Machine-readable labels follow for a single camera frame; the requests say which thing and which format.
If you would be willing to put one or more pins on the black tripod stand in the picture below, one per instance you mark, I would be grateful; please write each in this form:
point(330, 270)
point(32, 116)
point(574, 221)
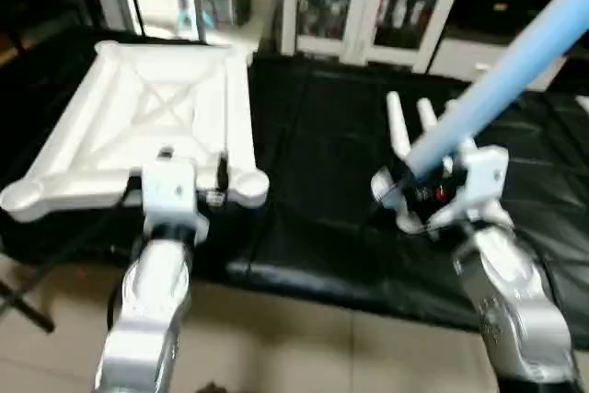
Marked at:
point(23, 301)

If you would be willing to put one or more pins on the black work mat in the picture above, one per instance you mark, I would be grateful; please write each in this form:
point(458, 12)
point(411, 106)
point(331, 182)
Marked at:
point(313, 181)

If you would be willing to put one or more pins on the white glass door cabinet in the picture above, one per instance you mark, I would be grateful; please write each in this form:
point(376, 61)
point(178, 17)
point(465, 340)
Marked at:
point(368, 6)

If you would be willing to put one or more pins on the white plastic table top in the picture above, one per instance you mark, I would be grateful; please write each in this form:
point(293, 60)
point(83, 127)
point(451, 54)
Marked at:
point(166, 108)

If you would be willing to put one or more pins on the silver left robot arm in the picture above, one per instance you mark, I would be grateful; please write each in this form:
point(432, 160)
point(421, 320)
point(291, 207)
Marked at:
point(152, 319)

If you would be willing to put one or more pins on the white drawer unit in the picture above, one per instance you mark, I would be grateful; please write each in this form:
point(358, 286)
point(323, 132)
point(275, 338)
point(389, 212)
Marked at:
point(451, 57)

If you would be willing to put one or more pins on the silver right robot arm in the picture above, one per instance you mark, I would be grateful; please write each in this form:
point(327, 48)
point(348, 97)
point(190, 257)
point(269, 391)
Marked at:
point(515, 310)

